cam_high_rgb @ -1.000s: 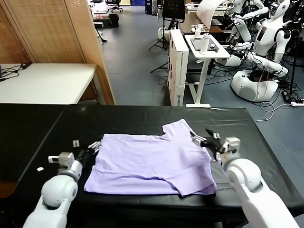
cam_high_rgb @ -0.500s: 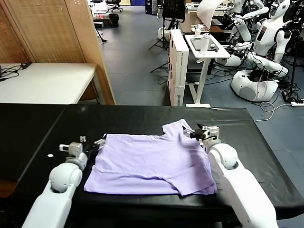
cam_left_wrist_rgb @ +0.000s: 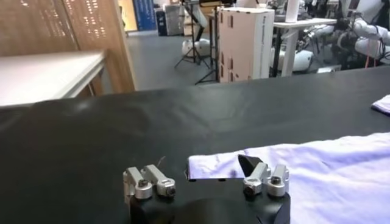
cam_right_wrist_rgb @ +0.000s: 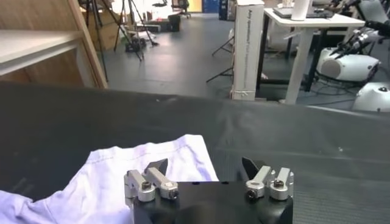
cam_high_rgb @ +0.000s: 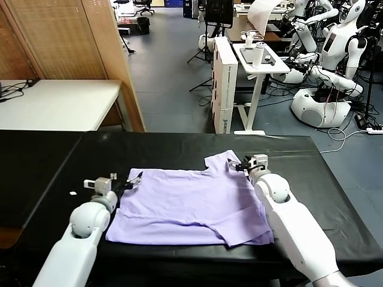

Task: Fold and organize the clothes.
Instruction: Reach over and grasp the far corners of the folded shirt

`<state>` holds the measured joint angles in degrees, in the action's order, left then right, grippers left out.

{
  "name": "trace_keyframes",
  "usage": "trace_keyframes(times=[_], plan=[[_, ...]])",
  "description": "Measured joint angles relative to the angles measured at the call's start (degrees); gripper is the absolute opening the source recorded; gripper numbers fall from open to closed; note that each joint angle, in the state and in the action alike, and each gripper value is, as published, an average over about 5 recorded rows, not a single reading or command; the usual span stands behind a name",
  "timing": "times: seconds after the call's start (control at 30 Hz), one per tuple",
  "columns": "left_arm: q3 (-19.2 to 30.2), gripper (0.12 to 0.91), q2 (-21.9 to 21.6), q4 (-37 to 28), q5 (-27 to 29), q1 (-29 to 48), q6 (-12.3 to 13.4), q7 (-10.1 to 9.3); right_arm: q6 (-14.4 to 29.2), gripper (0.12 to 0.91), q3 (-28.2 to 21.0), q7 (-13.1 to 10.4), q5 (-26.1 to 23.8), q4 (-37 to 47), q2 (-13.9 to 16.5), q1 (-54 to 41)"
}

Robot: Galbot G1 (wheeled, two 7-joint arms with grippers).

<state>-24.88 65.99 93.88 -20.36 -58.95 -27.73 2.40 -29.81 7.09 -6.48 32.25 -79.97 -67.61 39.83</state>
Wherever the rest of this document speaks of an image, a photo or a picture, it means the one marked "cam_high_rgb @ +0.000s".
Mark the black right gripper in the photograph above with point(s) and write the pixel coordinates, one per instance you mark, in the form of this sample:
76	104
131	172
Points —
246	166

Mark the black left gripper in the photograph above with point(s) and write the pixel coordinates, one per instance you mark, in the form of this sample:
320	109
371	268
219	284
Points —
119	186

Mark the lavender printed t-shirt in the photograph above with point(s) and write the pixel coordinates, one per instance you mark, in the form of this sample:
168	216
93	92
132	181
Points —
185	209

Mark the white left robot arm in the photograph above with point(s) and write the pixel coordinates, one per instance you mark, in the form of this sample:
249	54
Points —
77	236

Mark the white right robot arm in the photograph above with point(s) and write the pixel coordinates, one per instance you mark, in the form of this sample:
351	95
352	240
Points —
293	221

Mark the large black table cover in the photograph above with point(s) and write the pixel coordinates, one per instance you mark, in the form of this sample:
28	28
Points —
299	185

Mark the tall white cardboard box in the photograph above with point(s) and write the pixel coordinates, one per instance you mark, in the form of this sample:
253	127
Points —
224	86

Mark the white standing desk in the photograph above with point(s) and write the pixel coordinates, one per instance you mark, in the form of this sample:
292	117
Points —
269	69

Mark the white side table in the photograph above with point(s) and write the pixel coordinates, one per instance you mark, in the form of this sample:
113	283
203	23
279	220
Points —
60	104

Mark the grey tablet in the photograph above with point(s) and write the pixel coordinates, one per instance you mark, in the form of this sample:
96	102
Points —
247	56

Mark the white thermos bottle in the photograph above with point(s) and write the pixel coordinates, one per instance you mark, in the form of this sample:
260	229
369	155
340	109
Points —
258	56

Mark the black tripod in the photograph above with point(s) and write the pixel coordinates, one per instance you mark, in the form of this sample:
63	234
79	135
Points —
207	45

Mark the brown wooden desk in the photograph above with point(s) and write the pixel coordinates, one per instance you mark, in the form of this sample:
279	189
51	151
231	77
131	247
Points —
239	31

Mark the white power strip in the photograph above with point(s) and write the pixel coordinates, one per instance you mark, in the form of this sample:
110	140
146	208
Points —
374	130

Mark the white humanoid robot raised arms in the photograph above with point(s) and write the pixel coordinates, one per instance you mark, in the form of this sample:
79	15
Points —
308	39

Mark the large white curved sheet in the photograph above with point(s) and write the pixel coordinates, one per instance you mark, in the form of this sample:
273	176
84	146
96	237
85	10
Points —
260	15

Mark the black monitor panel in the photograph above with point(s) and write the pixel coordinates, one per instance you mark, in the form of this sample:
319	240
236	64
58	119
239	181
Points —
220	12

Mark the black trash bin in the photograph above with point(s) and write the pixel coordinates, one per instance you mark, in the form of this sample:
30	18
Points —
143	26

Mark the white humanoid robot black shoulders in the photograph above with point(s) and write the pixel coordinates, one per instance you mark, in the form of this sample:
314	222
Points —
332	45

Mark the wooden folding screen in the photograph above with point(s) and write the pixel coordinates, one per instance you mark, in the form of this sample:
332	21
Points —
66	39

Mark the black light stand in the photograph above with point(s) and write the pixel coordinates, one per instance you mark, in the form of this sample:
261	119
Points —
371	68

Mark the blue cabinet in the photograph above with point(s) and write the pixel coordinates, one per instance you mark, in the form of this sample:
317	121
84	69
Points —
173	3

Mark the black office chair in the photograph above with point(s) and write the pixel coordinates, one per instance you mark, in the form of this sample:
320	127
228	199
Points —
145	7

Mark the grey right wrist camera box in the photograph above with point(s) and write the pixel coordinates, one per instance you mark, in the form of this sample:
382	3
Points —
259	161

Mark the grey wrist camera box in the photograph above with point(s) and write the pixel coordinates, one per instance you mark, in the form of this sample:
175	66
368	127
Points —
259	161
100	185

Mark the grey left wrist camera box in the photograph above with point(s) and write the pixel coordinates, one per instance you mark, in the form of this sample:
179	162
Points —
100	185

